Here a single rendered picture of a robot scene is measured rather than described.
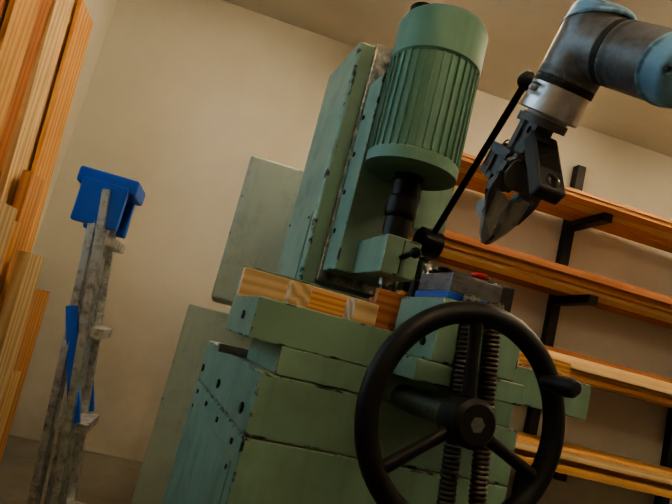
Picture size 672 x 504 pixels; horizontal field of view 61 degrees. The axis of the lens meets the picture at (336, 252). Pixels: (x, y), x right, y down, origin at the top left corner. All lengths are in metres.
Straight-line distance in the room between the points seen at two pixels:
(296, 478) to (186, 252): 2.61
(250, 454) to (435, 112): 0.64
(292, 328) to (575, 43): 0.56
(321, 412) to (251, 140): 2.79
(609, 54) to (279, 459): 0.70
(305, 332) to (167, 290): 2.57
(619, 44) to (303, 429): 0.66
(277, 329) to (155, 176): 2.71
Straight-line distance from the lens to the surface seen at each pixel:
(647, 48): 0.83
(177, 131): 3.52
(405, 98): 1.06
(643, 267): 4.39
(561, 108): 0.90
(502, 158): 0.94
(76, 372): 1.62
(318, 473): 0.86
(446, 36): 1.11
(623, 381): 3.56
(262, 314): 0.80
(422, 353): 0.82
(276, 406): 0.82
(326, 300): 0.99
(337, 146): 1.24
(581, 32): 0.90
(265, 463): 0.84
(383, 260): 0.99
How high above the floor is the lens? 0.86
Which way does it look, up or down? 9 degrees up
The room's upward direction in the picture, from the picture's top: 14 degrees clockwise
